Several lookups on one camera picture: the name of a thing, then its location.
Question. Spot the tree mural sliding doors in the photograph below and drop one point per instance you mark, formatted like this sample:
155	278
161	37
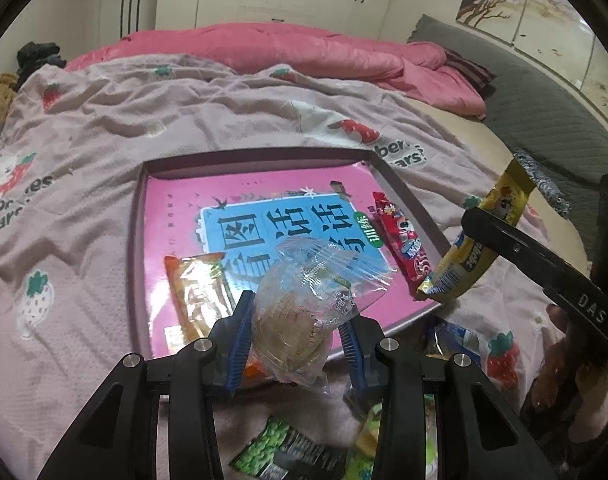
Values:
534	10

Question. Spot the dark clothes pile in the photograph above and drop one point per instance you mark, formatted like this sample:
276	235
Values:
36	57

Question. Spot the dark cardboard box tray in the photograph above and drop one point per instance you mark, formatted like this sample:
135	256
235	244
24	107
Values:
414	210

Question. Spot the clear pastry packet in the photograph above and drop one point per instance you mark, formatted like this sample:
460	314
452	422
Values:
294	320

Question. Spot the orange snack packet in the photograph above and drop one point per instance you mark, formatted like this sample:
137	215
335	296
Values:
193	290

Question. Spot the beige bed sheet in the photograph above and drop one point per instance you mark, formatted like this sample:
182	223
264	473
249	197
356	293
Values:
484	145

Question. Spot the person's right hand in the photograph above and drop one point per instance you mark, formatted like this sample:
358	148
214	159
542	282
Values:
591	400

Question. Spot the brown fuzzy cloth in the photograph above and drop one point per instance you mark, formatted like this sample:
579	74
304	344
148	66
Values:
6	92

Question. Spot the pink strawberry print blanket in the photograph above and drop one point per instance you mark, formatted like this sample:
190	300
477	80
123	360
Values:
83	160

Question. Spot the pink quilt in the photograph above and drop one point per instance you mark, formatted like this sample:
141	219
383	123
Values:
284	50

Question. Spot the green yellow pastry packet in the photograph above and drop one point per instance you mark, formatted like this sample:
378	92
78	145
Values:
366	435

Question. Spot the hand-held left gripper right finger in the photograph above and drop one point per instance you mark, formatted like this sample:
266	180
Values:
351	352

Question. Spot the red snack packet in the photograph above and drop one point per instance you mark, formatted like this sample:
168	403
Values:
399	240

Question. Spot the yellow snack packet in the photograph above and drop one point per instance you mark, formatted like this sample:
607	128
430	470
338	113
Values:
454	270

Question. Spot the blue snack packet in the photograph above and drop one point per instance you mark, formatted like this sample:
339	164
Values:
456	337

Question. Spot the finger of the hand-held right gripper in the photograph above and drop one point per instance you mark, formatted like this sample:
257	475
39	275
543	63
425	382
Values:
504	242

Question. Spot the dark striped pillow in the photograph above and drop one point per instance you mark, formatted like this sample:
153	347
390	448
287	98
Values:
469	72

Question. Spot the grey quilted bedspread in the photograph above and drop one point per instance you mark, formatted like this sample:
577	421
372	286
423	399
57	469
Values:
534	110

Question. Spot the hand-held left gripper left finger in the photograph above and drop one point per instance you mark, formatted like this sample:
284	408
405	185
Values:
242	345

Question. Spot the black green pea packet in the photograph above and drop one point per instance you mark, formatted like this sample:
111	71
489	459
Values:
269	445

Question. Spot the black white patterned cloth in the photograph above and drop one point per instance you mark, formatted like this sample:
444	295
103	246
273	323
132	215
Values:
544	180

